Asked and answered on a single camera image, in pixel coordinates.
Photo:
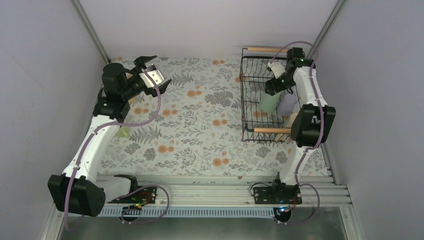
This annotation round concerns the green plastic tumbler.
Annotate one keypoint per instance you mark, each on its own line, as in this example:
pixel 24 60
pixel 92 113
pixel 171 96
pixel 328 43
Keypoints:
pixel 268 103

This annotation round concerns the black wire dish rack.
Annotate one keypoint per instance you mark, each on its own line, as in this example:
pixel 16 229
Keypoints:
pixel 261 119

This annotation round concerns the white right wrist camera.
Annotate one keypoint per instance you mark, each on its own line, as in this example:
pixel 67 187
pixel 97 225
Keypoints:
pixel 276 68

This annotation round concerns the aluminium rail base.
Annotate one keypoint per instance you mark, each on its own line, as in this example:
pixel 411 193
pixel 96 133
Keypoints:
pixel 234 191

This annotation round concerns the cream illustrated mug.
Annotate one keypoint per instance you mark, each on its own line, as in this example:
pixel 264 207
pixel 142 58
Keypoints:
pixel 290 120

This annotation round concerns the floral patterned table mat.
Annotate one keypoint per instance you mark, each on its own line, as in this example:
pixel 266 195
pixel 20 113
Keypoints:
pixel 198 131

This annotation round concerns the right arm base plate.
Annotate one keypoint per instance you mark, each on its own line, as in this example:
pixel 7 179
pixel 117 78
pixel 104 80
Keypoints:
pixel 267 195

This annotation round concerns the lavender plastic tumbler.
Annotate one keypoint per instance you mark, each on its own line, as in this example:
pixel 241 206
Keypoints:
pixel 286 105

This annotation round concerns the aluminium corner frame post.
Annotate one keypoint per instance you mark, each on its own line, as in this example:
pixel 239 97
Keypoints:
pixel 91 31

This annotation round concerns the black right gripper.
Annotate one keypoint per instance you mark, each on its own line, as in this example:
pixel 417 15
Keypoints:
pixel 278 88

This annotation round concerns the light green mug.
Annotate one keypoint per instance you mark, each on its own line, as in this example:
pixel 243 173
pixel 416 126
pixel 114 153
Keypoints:
pixel 123 132

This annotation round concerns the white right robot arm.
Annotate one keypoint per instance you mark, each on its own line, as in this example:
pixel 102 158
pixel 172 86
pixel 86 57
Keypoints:
pixel 311 126

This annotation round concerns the yellow mug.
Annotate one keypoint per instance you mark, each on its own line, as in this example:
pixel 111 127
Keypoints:
pixel 131 99

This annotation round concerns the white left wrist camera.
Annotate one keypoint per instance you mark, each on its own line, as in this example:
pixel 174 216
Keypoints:
pixel 155 73

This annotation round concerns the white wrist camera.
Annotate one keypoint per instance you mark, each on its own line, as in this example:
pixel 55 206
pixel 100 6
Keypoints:
pixel 155 73
pixel 276 68

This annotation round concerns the right aluminium corner post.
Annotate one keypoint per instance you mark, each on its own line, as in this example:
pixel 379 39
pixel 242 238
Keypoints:
pixel 338 6

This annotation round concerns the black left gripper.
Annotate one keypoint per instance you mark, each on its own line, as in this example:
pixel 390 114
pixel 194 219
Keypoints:
pixel 139 63

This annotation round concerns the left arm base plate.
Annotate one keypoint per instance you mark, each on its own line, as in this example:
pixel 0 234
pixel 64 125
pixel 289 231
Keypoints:
pixel 144 196

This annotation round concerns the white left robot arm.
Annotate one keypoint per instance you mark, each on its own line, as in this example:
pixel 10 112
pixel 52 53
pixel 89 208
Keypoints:
pixel 75 190

